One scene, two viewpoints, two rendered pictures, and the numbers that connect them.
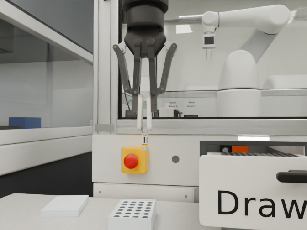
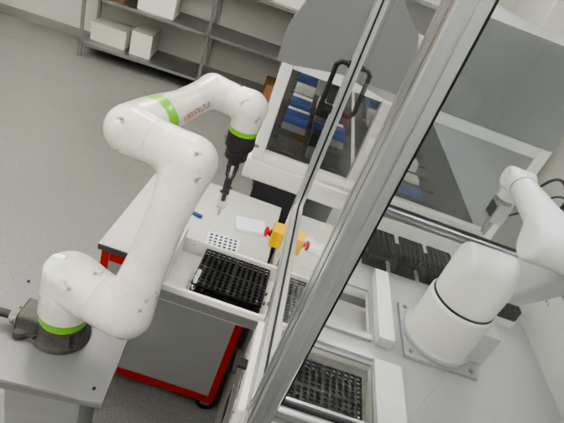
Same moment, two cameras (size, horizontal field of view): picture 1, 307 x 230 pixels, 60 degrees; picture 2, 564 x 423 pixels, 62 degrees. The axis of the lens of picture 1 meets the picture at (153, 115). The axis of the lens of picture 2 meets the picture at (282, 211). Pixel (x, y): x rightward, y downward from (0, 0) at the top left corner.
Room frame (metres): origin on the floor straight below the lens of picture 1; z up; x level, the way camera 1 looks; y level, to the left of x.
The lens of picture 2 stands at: (0.40, -1.37, 1.88)
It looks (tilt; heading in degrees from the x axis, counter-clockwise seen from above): 32 degrees down; 76
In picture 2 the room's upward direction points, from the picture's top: 21 degrees clockwise
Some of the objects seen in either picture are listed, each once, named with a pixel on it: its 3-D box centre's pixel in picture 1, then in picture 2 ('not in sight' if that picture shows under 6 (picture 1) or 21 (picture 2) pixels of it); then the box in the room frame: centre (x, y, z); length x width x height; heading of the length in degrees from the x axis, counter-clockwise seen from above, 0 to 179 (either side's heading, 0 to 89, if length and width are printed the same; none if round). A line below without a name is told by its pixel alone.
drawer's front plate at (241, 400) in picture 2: not in sight; (247, 373); (0.67, -0.58, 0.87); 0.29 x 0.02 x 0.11; 80
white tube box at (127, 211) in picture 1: (134, 216); (221, 245); (0.58, 0.04, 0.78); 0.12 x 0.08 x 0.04; 175
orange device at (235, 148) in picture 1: (233, 152); not in sight; (1.11, -0.33, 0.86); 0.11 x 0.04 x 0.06; 80
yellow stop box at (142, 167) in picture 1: (134, 159); (276, 234); (0.76, 0.05, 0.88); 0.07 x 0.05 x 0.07; 80
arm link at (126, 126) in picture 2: not in sight; (138, 126); (0.26, -0.31, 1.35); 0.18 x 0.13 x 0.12; 68
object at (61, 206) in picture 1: (66, 205); (250, 226); (0.69, 0.22, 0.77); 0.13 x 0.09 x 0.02; 3
